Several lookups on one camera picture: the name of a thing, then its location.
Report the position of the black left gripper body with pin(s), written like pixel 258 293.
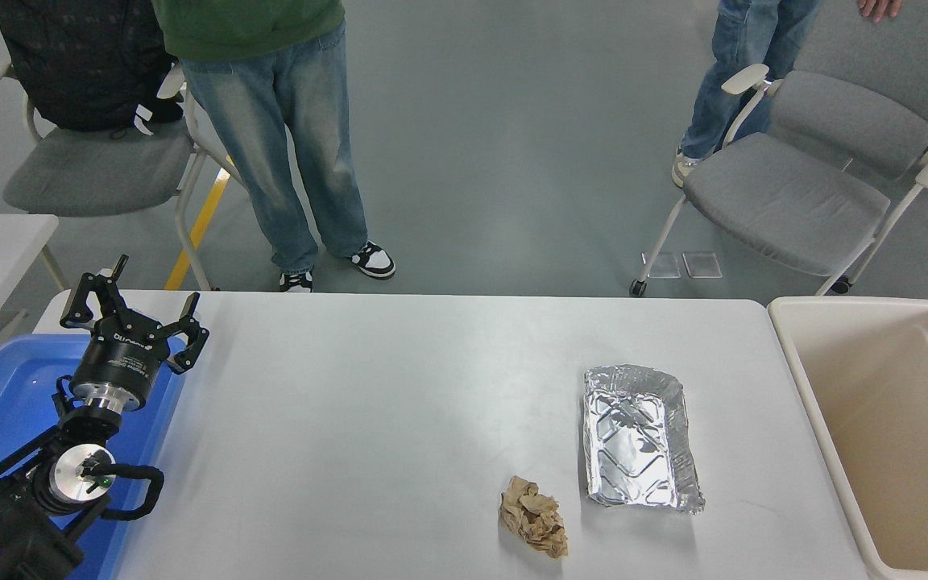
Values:
pixel 122 358

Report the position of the tan paper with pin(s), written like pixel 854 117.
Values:
pixel 532 515

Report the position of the silver foil tray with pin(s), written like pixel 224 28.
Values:
pixel 633 435

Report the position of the grey padded chair white frame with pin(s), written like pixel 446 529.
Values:
pixel 93 173
pixel 786 201

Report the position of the person's hand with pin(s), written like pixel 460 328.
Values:
pixel 880 10

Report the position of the blue plastic tray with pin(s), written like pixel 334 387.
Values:
pixel 13 395

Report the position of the person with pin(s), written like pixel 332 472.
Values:
pixel 271 121
pixel 754 32

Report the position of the black quilted jacket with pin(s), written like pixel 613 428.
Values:
pixel 85 56

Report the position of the metal floor plate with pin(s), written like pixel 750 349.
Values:
pixel 668 267
pixel 702 265

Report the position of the large pale plastic bin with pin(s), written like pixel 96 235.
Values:
pixel 899 483

